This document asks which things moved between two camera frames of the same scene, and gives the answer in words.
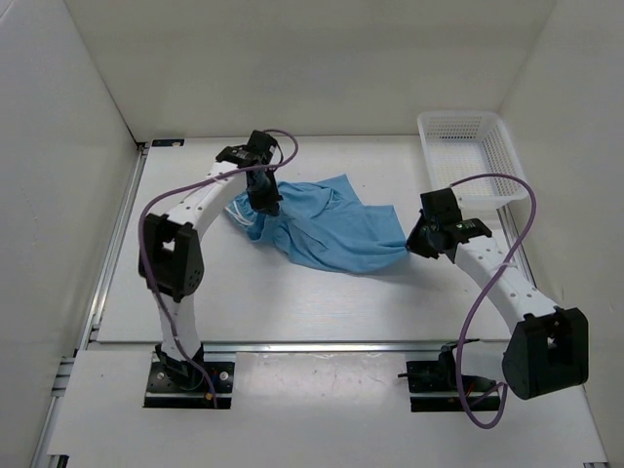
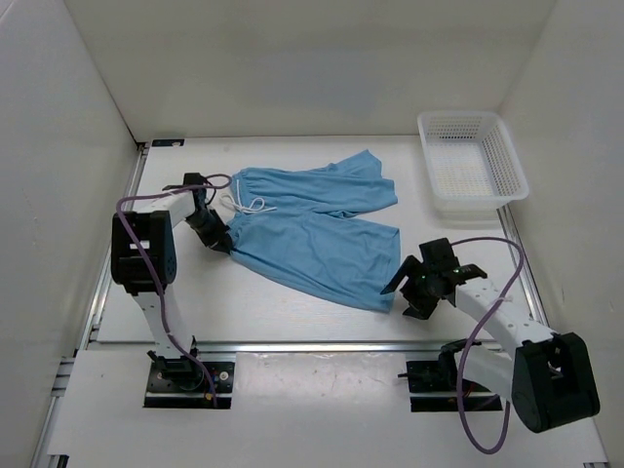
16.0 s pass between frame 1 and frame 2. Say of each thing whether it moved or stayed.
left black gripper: moved
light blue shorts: moved
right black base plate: stayed
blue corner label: stayed
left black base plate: stayed
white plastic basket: stayed
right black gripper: moved
